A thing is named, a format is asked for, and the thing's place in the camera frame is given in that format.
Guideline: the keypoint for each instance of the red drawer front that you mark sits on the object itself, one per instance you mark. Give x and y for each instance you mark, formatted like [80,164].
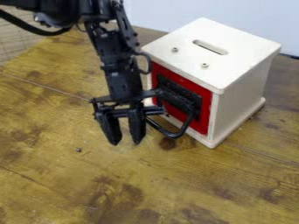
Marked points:
[163,76]

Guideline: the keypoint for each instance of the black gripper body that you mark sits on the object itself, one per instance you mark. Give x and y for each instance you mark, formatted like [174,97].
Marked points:
[126,93]

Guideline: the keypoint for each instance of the black metal drawer handle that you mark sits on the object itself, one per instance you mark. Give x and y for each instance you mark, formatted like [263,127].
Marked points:
[181,105]

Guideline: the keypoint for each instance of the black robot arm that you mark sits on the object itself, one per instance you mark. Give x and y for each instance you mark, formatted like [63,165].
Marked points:
[52,17]

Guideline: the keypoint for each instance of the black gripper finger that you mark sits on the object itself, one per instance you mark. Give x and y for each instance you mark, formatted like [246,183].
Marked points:
[110,126]
[136,124]

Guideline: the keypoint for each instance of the white wooden box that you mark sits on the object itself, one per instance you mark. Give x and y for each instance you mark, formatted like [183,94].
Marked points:
[221,63]

